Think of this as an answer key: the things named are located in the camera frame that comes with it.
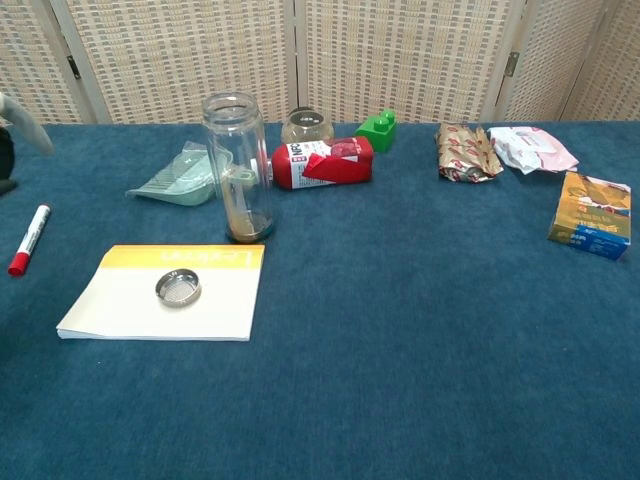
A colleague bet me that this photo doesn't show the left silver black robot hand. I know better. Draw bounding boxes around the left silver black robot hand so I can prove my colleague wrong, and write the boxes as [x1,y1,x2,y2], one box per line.
[0,91,56,197]

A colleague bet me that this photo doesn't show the metal espresso filter basket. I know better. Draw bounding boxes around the metal espresso filter basket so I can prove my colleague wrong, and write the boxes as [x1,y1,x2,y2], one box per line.
[154,268,204,309]

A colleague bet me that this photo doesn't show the clear glass jar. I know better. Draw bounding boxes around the clear glass jar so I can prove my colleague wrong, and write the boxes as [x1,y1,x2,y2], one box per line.
[201,91,276,245]

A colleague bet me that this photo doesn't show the red white marker pen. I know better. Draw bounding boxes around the red white marker pen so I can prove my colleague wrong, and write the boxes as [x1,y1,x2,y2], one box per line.
[6,203,53,278]

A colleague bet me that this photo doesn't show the light green plastic dustpan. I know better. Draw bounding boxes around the light green plastic dustpan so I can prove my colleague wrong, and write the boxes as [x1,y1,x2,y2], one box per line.
[125,140,236,208]

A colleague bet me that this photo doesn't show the yellow white notebook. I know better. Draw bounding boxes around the yellow white notebook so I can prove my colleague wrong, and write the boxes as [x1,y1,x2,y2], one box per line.
[55,244,267,343]

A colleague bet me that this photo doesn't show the small round glass jar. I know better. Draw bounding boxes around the small round glass jar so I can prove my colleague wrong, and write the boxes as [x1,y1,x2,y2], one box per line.
[280,106,335,146]

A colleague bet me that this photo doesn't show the red juice bottle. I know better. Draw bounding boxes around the red juice bottle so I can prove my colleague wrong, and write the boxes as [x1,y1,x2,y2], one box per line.
[270,136,376,191]

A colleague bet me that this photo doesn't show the green toy brick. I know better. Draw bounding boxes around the green toy brick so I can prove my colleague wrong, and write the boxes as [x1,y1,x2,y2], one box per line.
[354,108,399,154]

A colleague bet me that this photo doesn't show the woven folding screen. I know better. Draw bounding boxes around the woven folding screen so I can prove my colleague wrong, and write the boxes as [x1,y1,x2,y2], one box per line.
[0,0,640,126]

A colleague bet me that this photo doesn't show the blue table cloth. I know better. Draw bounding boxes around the blue table cloth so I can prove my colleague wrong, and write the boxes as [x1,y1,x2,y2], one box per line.
[0,119,640,480]

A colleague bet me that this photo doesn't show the gold snack packet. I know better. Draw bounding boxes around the gold snack packet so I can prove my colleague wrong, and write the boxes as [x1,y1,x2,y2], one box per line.
[437,122,504,185]

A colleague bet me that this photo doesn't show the white pink wipes pack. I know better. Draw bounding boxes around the white pink wipes pack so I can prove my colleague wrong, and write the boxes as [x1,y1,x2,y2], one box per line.
[487,125,580,176]

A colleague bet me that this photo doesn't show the yellow blue carton box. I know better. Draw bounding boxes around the yellow blue carton box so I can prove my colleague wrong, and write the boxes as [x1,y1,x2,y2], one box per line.
[547,171,633,262]

